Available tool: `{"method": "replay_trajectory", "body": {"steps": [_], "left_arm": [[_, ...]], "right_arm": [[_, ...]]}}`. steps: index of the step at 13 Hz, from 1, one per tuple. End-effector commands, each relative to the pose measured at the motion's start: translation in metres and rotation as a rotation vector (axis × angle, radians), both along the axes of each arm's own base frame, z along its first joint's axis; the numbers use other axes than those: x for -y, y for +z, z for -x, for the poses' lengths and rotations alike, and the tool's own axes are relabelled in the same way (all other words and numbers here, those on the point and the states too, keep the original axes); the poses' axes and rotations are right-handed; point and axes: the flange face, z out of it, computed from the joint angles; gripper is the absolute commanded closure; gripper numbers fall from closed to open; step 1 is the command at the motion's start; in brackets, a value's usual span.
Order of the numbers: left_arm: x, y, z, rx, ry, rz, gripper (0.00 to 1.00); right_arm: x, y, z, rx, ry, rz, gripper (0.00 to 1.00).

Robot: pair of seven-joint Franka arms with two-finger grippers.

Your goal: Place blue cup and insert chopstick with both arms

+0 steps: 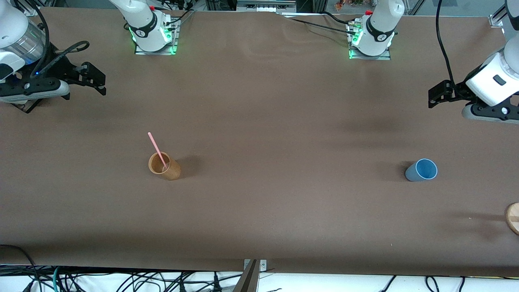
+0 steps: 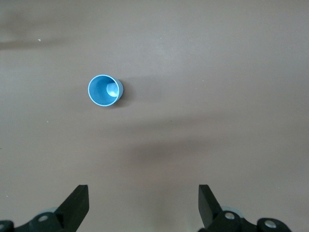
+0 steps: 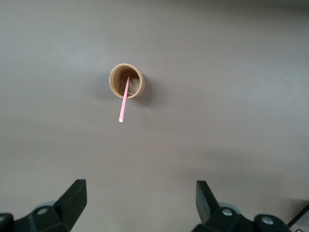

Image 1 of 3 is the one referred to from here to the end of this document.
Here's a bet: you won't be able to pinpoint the pink straw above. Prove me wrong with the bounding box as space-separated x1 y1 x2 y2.
148 132 169 170

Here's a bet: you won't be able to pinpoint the black arched floor cable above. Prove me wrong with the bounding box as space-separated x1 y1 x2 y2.
0 244 40 284

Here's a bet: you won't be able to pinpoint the long black base cable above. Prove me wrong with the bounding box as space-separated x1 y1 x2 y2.
288 16 358 37

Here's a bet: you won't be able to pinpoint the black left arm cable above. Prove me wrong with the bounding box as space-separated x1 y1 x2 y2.
435 0 455 84

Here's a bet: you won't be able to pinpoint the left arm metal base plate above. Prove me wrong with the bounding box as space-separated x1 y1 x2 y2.
348 20 392 61

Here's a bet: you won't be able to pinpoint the grey control box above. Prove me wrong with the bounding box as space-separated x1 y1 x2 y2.
236 0 297 13

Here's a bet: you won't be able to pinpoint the black wire cup rack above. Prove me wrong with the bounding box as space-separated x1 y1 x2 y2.
10 97 44 114

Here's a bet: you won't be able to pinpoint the short black base cable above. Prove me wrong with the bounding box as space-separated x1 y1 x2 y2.
322 11 358 26

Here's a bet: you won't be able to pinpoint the aluminium corner frame profile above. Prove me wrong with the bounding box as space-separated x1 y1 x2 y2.
488 4 510 28

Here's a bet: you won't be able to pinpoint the metal table edge bracket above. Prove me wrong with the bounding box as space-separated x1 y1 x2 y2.
243 259 268 273

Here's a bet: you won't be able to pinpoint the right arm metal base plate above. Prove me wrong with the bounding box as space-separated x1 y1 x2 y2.
134 16 179 56

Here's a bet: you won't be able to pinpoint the blue plastic cup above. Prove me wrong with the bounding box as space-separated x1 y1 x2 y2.
405 158 438 182

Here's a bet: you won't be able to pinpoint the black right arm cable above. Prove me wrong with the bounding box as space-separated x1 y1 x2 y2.
22 0 90 78

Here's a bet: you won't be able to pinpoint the dark table support beam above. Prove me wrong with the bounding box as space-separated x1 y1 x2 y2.
233 260 260 292

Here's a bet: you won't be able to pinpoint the round wooden disc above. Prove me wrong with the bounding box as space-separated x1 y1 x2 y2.
504 202 519 236

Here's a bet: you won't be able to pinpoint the brown wooden cup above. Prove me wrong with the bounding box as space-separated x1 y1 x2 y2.
148 152 182 181

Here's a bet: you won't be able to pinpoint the black right base cable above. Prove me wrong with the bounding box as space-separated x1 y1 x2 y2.
154 0 196 28

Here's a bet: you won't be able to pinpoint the orange background clutter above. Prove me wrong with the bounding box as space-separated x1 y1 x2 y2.
334 0 368 11

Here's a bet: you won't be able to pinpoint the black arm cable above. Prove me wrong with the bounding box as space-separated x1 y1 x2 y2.
435 0 455 84
22 0 90 78

